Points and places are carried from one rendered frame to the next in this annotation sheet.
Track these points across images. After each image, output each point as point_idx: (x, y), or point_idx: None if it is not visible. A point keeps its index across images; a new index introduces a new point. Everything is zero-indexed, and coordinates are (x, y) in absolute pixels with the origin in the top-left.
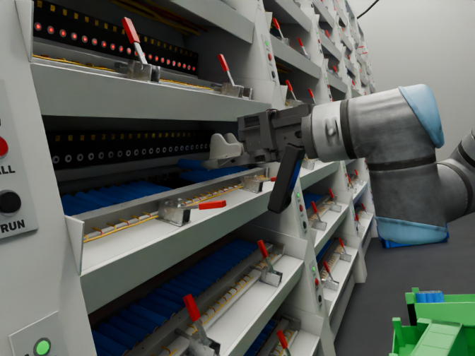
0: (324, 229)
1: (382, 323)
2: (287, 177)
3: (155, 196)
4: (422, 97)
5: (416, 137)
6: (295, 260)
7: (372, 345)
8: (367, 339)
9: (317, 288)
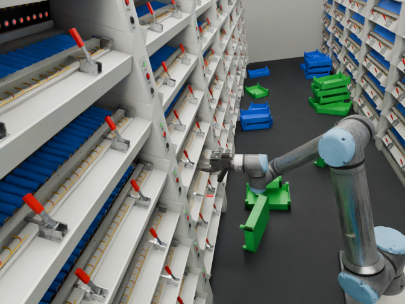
0: (223, 151)
1: (241, 180)
2: (224, 174)
3: (190, 191)
4: (264, 163)
5: (261, 172)
6: (216, 176)
7: (238, 191)
8: (236, 188)
9: (222, 181)
